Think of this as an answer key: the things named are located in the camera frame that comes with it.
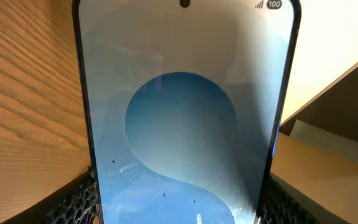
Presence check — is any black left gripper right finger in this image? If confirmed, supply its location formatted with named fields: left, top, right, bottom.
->
left=256, top=174, right=349, bottom=224

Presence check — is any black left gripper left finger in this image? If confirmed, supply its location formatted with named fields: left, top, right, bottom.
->
left=2, top=169, right=100, bottom=224

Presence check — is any blue Samsung Galaxy smartphone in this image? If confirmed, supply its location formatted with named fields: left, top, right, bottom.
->
left=72, top=0, right=301, bottom=224

